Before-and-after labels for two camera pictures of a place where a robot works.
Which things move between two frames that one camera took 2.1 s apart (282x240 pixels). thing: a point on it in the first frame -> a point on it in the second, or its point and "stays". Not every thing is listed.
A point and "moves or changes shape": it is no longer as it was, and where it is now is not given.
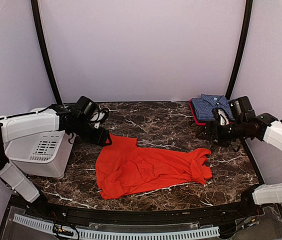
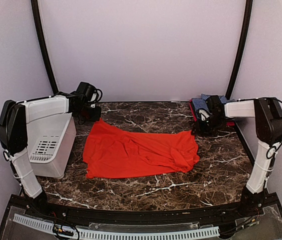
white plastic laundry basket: (45, 155) stays
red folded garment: (192, 108) stays
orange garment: (122, 168) moves or changes shape
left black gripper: (101, 140) -> (95, 116)
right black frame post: (249, 8) stays
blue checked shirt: (204, 106) stays
